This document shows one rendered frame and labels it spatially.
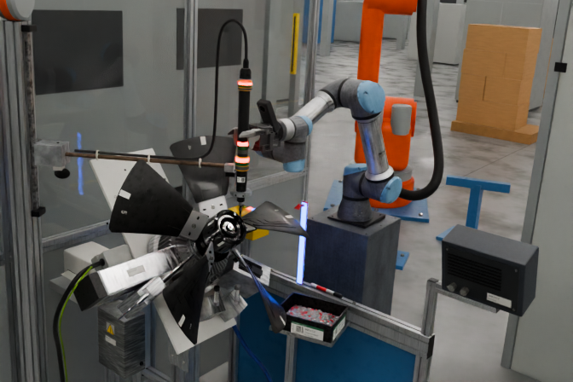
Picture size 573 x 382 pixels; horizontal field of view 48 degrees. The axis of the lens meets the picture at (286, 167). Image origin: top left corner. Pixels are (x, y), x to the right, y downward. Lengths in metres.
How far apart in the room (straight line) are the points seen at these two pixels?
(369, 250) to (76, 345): 1.24
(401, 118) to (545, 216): 2.58
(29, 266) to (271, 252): 1.53
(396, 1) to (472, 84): 4.32
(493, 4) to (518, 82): 3.10
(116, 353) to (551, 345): 2.29
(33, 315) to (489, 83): 8.40
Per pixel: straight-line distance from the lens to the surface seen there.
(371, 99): 2.41
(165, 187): 1.95
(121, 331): 2.30
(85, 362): 2.87
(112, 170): 2.23
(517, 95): 9.86
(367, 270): 2.70
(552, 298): 3.64
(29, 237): 2.30
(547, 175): 3.47
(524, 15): 12.45
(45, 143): 2.20
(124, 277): 1.95
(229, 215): 2.03
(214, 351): 3.41
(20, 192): 2.26
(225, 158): 2.15
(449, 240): 2.03
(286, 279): 2.52
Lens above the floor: 1.94
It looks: 15 degrees down
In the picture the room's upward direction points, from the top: 3 degrees clockwise
